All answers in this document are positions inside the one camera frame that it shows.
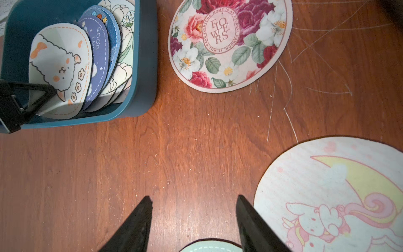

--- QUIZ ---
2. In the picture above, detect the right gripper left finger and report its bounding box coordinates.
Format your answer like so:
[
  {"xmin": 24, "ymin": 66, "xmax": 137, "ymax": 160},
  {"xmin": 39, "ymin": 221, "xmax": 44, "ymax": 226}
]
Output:
[{"xmin": 100, "ymin": 196, "xmax": 153, "ymax": 252}]

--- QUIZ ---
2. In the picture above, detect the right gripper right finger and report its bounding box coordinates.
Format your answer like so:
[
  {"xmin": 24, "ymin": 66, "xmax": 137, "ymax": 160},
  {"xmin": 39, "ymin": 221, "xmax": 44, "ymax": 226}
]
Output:
[{"xmin": 236, "ymin": 195, "xmax": 290, "ymax": 252}]

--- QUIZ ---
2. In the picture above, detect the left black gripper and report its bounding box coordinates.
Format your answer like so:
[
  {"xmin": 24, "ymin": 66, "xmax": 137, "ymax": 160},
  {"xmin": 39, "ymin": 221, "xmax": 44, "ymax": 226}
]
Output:
[{"xmin": 1, "ymin": 79, "xmax": 57, "ymax": 134}]

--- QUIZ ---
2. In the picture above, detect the green bunny coaster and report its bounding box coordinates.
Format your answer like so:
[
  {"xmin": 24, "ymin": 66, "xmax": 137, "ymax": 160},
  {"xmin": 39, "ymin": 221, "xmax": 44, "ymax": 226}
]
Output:
[{"xmin": 181, "ymin": 239, "xmax": 243, "ymax": 252}]

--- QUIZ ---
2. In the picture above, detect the white alpaca coaster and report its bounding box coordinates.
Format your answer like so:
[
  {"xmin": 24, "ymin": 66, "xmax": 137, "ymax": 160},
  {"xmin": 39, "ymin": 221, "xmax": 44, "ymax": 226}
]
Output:
[{"xmin": 28, "ymin": 23, "xmax": 92, "ymax": 120}]

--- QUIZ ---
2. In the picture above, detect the green tulip coaster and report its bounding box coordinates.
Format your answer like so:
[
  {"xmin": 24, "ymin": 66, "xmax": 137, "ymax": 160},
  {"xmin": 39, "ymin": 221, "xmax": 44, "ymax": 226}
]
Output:
[{"xmin": 85, "ymin": 1, "xmax": 135, "ymax": 112}]

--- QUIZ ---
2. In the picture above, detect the purple bunny coaster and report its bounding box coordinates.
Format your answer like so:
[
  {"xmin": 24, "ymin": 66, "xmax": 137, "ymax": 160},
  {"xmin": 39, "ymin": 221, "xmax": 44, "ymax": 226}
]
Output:
[{"xmin": 79, "ymin": 15, "xmax": 110, "ymax": 110}]

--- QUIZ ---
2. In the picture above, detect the blue denim bears coaster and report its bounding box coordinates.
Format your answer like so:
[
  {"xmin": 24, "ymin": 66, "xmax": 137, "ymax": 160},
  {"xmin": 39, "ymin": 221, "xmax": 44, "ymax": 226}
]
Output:
[{"xmin": 82, "ymin": 5, "xmax": 121, "ymax": 95}]

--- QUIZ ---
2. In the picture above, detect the teal plastic storage box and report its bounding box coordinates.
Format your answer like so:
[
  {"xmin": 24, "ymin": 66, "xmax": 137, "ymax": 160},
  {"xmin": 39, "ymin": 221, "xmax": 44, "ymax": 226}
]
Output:
[{"xmin": 1, "ymin": 1, "xmax": 158, "ymax": 129}]

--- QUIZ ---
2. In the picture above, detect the pale moon bunny coaster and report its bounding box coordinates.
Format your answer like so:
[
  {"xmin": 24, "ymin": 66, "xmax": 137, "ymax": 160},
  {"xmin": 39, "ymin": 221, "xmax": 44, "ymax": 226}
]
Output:
[{"xmin": 254, "ymin": 137, "xmax": 403, "ymax": 252}]

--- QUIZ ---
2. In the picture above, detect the red rose floral coaster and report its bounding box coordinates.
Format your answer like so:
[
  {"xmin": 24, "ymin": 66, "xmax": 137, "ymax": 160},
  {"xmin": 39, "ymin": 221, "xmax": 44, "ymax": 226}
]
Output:
[{"xmin": 167, "ymin": 0, "xmax": 293, "ymax": 93}]

